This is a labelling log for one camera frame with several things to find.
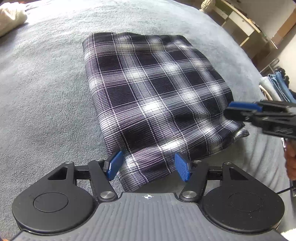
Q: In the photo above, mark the folded white fleece garment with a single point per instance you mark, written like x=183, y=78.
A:
x=12, y=15

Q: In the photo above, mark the white pinecone ornament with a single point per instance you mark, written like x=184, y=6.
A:
x=207, y=6

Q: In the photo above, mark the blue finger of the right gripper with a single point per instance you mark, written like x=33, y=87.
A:
x=245, y=105
x=238, y=114

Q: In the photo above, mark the light wooden desk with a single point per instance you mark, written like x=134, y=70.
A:
x=243, y=30

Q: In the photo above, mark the black white plaid pants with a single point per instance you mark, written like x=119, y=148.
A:
x=156, y=95

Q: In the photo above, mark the folded grey garment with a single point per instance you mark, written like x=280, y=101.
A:
x=267, y=85

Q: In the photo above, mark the person right hand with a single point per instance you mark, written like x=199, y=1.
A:
x=290, y=160

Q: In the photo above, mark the wooden plank on floor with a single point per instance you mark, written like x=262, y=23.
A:
x=284, y=29

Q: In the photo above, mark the grey bed blanket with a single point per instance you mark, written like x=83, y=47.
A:
x=47, y=113

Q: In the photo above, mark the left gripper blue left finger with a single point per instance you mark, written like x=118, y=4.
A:
x=113, y=164

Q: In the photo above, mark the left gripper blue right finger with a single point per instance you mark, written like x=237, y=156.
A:
x=183, y=166

